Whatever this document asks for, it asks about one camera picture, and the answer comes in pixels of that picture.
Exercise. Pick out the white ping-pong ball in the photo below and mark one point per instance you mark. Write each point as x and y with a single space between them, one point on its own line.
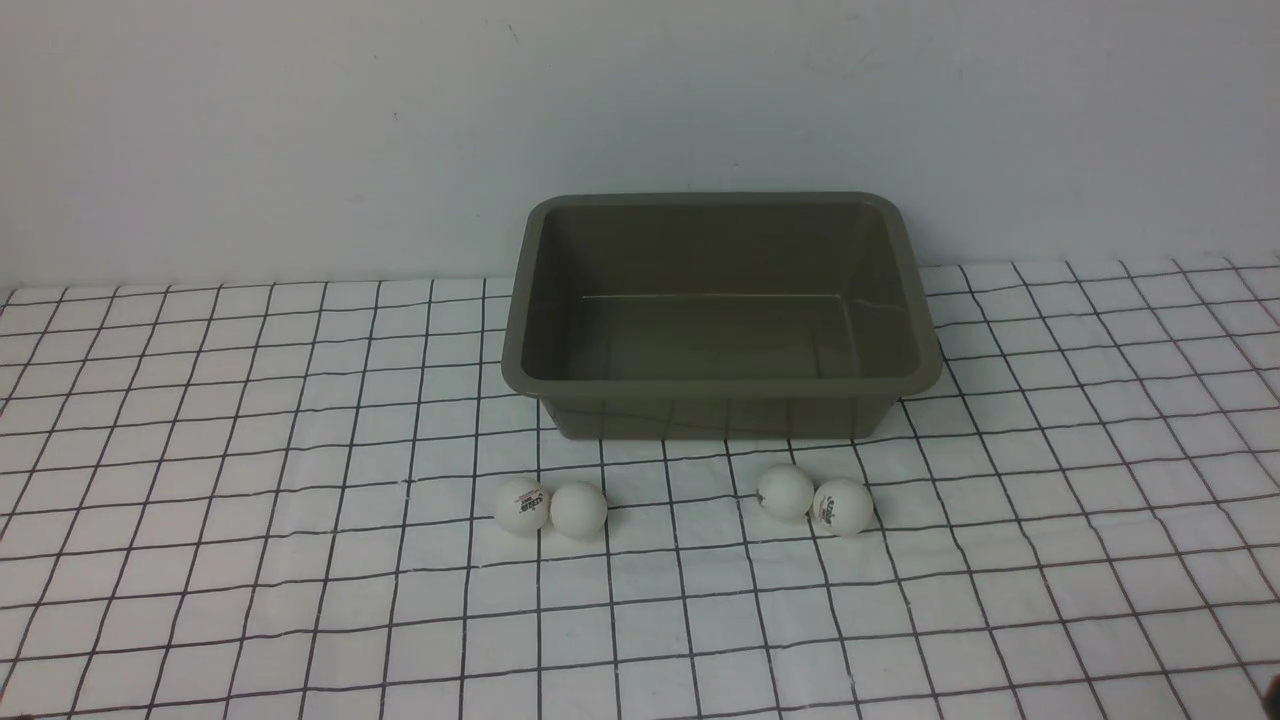
785 492
521 507
578 511
843 507

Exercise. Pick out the olive green plastic bin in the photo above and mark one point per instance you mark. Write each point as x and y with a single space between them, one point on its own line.
747 315

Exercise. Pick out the white grid-pattern tablecloth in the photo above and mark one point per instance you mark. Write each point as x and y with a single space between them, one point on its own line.
274 501

